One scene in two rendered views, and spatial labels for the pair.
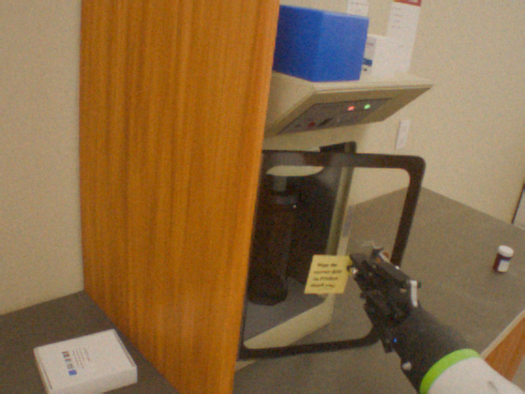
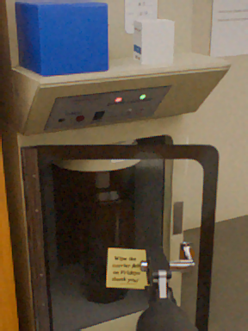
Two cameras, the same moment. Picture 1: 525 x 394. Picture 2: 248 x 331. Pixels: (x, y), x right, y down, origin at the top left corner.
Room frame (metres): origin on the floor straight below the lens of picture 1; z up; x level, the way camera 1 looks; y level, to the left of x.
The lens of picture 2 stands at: (-0.05, -0.38, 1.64)
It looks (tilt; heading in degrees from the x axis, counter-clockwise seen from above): 24 degrees down; 17
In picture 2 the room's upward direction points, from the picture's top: straight up
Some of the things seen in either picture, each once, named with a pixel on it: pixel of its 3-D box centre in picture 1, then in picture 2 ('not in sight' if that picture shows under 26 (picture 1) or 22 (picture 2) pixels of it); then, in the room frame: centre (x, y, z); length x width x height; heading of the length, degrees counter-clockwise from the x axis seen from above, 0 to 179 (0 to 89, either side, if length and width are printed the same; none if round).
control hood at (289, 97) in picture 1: (349, 104); (125, 96); (0.78, -0.12, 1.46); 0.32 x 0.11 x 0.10; 136
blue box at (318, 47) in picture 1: (315, 42); (61, 36); (0.71, -0.05, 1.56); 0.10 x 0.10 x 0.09; 46
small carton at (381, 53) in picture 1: (375, 54); (153, 40); (0.82, -0.15, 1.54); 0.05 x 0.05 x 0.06; 31
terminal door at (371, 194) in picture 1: (324, 264); (123, 258); (0.75, -0.12, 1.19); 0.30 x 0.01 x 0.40; 108
